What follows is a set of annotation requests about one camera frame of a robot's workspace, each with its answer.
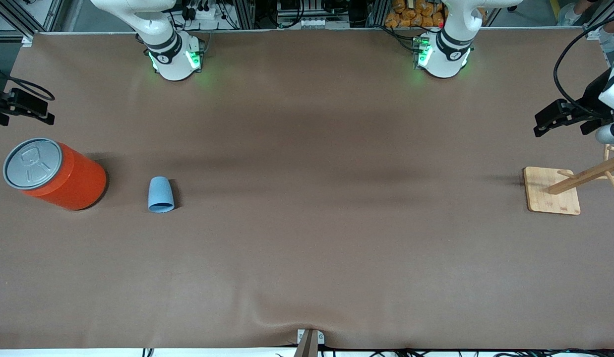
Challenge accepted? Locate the light blue plastic cup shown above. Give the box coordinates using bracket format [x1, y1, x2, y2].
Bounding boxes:
[148, 176, 175, 214]

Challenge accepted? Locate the wooden cup stand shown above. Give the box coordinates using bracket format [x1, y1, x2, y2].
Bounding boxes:
[523, 144, 614, 216]

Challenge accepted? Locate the orange can with grey lid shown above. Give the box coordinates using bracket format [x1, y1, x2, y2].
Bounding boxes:
[3, 137, 108, 211]

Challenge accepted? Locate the white sneaker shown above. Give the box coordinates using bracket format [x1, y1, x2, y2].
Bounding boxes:
[558, 1, 591, 26]

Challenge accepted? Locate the orange snack bag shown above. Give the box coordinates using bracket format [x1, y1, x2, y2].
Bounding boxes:
[385, 0, 446, 28]

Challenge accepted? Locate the white power strip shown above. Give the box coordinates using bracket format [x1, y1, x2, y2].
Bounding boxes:
[181, 0, 228, 20]
[277, 16, 350, 29]

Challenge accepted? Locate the brown table cover sheet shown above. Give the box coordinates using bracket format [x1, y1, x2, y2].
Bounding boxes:
[0, 29, 614, 350]

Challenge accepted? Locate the brown mounting bar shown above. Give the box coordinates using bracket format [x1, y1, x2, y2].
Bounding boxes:
[293, 329, 319, 357]

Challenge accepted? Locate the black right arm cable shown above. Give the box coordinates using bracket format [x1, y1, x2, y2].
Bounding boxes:
[0, 63, 56, 102]

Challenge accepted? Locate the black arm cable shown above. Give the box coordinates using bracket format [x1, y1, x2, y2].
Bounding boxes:
[0, 63, 56, 102]
[553, 15, 614, 119]

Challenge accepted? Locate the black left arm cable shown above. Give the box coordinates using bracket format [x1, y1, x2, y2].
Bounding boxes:
[553, 15, 614, 119]

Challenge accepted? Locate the aluminium frame post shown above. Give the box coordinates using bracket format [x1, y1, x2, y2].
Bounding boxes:
[367, 0, 391, 28]
[0, 0, 64, 45]
[232, 0, 255, 29]
[582, 0, 614, 40]

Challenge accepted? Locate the grey metal bracket plate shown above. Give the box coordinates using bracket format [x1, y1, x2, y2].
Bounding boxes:
[297, 329, 325, 345]

